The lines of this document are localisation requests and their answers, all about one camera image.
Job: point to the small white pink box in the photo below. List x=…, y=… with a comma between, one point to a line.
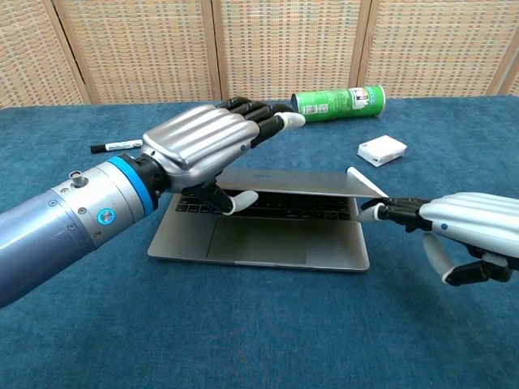
x=383, y=150

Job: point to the silver laptop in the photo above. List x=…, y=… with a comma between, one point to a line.
x=259, y=243

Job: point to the blue cap whiteboard marker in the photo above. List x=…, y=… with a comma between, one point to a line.
x=363, y=180

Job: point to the black cap whiteboard marker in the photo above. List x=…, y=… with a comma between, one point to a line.
x=117, y=146

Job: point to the woven bamboo folding screen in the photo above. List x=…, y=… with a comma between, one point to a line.
x=154, y=48

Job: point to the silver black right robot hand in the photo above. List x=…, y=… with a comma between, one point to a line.
x=470, y=219

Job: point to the green chips can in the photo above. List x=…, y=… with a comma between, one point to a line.
x=336, y=103

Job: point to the blue felt table mat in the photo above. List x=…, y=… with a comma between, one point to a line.
x=243, y=324

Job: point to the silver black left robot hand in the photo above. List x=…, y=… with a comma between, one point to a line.
x=194, y=138

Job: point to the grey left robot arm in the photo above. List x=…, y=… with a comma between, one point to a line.
x=61, y=227

